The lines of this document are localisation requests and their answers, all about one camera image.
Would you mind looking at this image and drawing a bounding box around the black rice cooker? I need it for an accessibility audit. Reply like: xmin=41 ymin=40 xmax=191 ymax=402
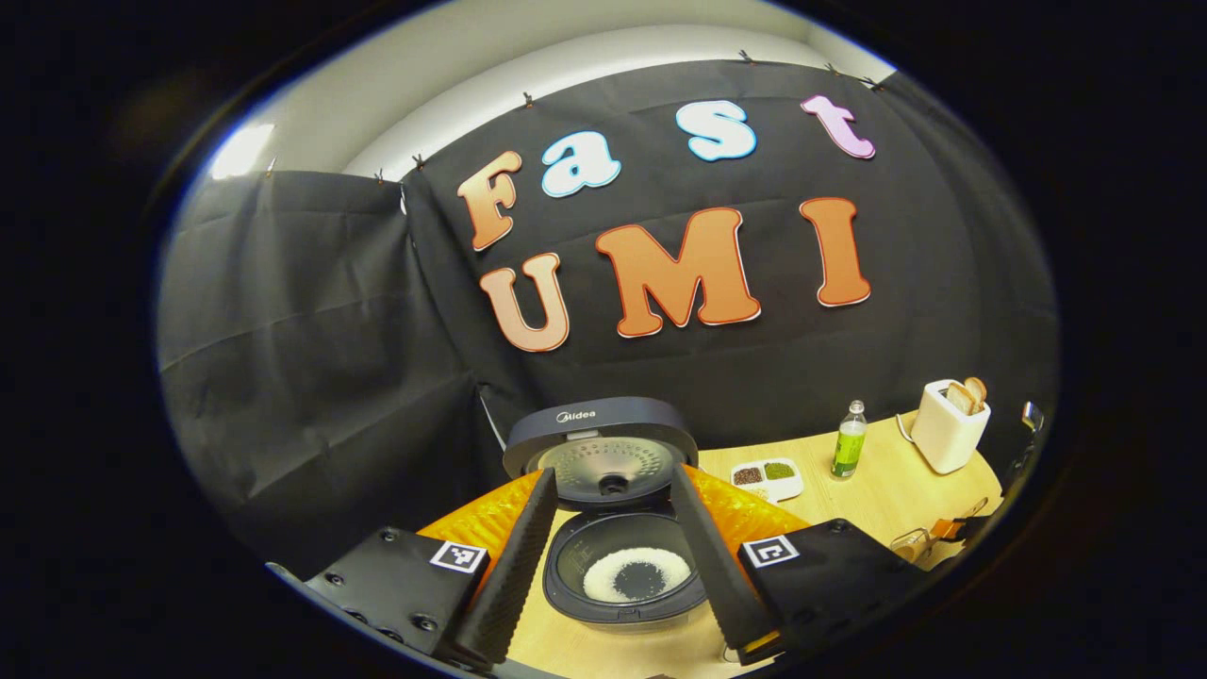
xmin=503 ymin=396 xmax=708 ymax=631

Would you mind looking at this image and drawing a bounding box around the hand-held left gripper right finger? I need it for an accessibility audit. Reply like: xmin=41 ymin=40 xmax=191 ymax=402
xmin=668 ymin=462 xmax=930 ymax=666

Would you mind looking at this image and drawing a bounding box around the white rice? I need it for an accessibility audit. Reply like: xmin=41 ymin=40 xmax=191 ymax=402
xmin=583 ymin=547 xmax=692 ymax=604

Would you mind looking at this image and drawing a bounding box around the white toaster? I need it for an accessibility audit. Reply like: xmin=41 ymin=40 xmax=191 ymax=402
xmin=910 ymin=379 xmax=991 ymax=474

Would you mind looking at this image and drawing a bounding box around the green drink bottle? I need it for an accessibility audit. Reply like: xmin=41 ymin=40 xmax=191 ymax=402
xmin=831 ymin=400 xmax=868 ymax=481

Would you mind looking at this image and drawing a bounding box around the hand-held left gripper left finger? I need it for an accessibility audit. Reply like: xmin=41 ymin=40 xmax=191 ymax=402
xmin=267 ymin=467 xmax=559 ymax=672

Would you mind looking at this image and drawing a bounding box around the ceiling light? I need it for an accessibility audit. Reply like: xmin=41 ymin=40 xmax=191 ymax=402
xmin=209 ymin=123 xmax=276 ymax=182

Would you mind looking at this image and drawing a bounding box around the metal wire chopstick holder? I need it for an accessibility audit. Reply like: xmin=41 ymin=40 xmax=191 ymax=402
xmin=889 ymin=526 xmax=936 ymax=565

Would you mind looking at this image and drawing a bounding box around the white divided bean dish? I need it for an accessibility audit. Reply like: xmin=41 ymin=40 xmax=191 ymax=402
xmin=731 ymin=458 xmax=805 ymax=503

